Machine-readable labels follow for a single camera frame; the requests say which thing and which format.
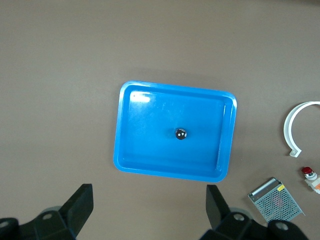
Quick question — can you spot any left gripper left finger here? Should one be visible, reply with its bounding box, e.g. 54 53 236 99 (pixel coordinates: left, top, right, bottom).
0 183 94 240

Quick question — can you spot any red indicator light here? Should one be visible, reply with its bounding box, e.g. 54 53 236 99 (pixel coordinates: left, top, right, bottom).
300 166 320 195

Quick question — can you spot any black cylindrical capacitor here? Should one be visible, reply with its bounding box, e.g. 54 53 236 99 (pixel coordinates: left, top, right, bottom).
174 126 188 141

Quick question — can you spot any large white curved clip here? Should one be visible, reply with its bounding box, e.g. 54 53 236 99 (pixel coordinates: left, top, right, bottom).
283 101 320 158

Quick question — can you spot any perforated metal power supply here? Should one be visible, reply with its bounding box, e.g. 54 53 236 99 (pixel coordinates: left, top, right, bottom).
247 176 306 223

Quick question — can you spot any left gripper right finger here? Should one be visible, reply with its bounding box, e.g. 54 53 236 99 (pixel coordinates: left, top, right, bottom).
199 184 311 240

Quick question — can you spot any blue plastic tray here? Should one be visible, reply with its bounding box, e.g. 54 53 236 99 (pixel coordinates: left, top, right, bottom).
112 80 238 183

